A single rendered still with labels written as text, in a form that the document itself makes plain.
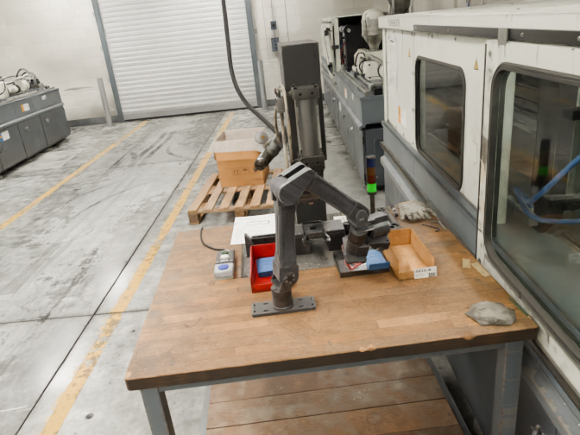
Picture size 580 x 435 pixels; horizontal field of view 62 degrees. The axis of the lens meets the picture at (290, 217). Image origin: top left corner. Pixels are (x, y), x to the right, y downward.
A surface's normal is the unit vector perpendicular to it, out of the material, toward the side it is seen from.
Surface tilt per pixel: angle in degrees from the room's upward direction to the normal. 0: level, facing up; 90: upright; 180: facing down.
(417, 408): 0
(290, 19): 90
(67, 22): 90
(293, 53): 90
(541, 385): 33
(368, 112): 90
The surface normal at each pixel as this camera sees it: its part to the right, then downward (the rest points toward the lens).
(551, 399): -0.63, -0.72
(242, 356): -0.10, -0.92
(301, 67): 0.07, 0.37
